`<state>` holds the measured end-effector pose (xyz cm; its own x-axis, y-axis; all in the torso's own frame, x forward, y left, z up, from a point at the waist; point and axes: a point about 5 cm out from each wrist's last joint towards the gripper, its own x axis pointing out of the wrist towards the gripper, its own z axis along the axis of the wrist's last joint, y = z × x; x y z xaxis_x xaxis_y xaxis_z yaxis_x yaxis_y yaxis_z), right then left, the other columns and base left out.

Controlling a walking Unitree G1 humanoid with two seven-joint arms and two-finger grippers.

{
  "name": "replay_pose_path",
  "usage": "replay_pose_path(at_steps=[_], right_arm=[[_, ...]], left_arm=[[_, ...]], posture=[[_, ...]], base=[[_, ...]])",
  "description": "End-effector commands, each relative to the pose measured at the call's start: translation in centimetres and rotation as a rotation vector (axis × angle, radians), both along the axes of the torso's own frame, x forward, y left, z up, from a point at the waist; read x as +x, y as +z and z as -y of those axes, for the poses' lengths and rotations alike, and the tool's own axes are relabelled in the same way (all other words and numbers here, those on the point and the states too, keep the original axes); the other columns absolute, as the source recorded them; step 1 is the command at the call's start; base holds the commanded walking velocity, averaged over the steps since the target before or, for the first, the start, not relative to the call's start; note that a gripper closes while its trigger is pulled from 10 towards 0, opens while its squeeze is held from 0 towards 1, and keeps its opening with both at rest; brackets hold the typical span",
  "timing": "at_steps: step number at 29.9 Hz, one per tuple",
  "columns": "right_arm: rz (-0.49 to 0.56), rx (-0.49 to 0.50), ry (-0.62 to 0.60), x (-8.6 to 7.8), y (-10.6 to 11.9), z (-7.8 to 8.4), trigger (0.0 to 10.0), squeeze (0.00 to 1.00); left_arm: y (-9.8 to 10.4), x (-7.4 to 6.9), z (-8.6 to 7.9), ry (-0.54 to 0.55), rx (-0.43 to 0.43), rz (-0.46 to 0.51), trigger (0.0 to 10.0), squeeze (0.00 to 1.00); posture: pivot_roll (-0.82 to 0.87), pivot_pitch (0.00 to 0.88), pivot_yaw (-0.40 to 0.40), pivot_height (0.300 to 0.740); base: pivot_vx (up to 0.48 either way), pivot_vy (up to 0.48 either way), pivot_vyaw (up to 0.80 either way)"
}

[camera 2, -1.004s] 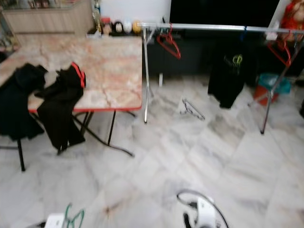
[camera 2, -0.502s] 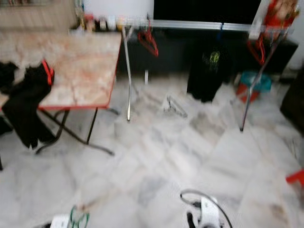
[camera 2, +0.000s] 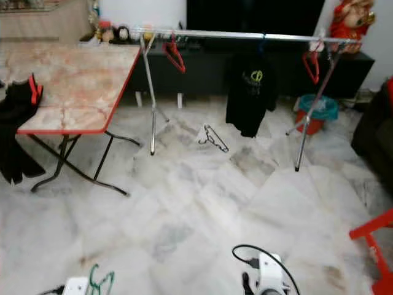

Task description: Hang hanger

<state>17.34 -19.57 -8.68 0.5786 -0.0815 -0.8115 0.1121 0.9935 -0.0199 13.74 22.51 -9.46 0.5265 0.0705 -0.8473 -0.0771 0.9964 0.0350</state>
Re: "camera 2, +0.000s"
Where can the silver clothes rack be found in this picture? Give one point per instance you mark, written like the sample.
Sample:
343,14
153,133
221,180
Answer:
221,34

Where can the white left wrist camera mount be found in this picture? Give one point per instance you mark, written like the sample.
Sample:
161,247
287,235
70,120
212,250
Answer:
75,287

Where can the dark grey sofa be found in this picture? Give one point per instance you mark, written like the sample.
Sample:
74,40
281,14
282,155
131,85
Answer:
374,135

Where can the red plastic stool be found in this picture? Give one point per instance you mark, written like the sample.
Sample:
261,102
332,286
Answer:
371,227

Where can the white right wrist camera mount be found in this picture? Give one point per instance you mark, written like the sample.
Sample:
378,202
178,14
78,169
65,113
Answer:
270,273

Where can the black plush doll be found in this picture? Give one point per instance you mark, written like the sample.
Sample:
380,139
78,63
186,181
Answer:
121,34

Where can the black shirt with green logo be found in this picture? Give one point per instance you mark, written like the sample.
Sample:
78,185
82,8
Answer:
252,101

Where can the light wooden cabinet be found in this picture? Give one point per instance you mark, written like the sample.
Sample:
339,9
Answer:
49,24

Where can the red plastic hanger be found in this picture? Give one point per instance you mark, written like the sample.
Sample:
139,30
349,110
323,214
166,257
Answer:
314,77
32,89
181,66

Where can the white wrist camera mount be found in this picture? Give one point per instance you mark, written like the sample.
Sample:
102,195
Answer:
75,287
270,273

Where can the red bin with teal bag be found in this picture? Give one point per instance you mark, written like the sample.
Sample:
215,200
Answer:
310,125

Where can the green plastic hanger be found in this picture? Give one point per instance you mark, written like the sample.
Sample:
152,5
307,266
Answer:
95,276

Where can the red cushion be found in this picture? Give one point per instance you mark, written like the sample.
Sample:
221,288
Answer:
390,92

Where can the gold trophy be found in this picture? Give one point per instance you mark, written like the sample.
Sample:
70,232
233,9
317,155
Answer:
94,15

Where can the black television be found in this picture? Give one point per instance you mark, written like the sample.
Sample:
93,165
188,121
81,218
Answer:
252,15

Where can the white tissue box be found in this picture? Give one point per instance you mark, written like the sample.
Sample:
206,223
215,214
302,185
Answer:
317,47

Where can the red laughing Buddha statue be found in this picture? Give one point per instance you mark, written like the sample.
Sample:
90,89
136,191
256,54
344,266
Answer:
350,21

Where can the black TV cabinet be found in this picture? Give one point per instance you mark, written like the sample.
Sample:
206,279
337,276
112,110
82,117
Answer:
209,74

